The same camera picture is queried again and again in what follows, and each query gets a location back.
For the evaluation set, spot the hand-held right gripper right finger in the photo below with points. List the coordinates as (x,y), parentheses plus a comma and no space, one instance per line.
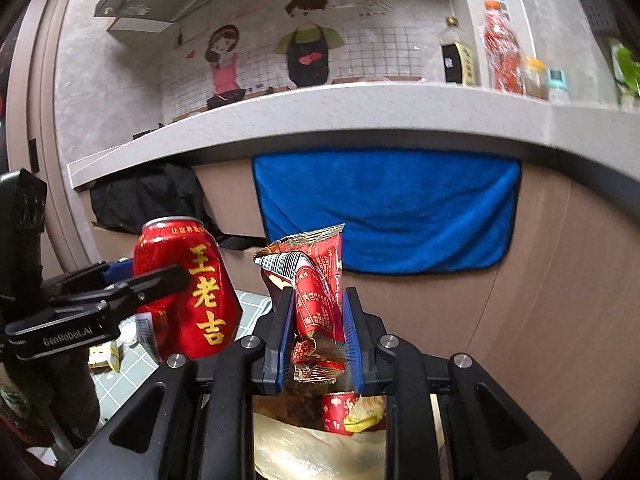
(352,340)

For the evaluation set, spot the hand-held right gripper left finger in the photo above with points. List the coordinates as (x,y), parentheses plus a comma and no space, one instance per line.
(285,340)

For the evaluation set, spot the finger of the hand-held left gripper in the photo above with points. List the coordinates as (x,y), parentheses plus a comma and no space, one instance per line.
(120,270)
(150,282)

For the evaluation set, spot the red drink can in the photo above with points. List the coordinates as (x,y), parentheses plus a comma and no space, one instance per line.
(210,310)

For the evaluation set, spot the red foil snack wrapper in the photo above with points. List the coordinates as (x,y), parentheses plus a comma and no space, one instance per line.
(320,280)

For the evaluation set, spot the waste bin with yellow liner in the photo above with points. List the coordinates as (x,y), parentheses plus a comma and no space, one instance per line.
(300,450)

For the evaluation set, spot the red patterned packet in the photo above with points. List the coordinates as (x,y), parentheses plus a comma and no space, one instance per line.
(337,412)

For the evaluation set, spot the black fabric bag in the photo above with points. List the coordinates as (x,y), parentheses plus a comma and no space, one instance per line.
(150,195)

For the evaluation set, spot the blue towel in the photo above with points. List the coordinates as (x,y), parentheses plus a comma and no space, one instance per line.
(390,210)

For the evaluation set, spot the dark sauce bottle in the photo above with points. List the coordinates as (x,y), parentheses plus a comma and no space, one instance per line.
(455,60)

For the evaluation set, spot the small jar orange lid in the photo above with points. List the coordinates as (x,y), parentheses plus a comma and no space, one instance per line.
(534,82)

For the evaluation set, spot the small jar teal lid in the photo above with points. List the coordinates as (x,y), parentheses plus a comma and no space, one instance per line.
(557,87)

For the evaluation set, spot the red chili plastic bottle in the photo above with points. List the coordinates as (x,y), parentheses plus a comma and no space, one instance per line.
(502,50)

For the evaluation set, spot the green plastic bag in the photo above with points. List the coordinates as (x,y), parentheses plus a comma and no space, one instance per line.
(627,67)

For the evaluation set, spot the dark grey dish rack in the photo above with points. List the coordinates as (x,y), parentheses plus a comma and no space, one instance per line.
(600,10)

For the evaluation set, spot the black wall switch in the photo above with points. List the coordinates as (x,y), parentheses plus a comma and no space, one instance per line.
(34,155)

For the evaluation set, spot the cartoon couple wall sticker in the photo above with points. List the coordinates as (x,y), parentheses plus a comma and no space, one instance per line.
(350,55)

